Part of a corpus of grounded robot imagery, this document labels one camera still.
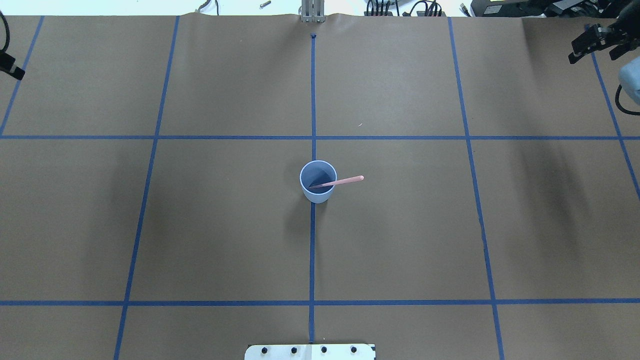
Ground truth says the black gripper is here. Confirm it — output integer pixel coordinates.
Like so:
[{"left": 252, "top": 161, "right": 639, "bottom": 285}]
[{"left": 567, "top": 10, "right": 640, "bottom": 65}]

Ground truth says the pink chopstick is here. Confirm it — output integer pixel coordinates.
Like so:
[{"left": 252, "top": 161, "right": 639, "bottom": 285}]
[{"left": 309, "top": 175, "right": 365, "bottom": 190}]

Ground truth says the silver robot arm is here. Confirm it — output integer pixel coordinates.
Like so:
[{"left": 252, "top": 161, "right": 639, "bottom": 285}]
[{"left": 568, "top": 3, "right": 640, "bottom": 116}]

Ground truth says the light blue cup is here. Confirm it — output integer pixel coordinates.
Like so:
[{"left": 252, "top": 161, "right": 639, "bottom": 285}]
[{"left": 298, "top": 160, "right": 338, "bottom": 204}]

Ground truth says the aluminium frame post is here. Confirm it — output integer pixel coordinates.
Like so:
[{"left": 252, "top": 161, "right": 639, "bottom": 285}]
[{"left": 299, "top": 0, "right": 326, "bottom": 24}]

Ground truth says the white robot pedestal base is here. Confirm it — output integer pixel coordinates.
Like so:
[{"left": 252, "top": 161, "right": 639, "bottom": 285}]
[{"left": 244, "top": 343, "right": 377, "bottom": 360}]

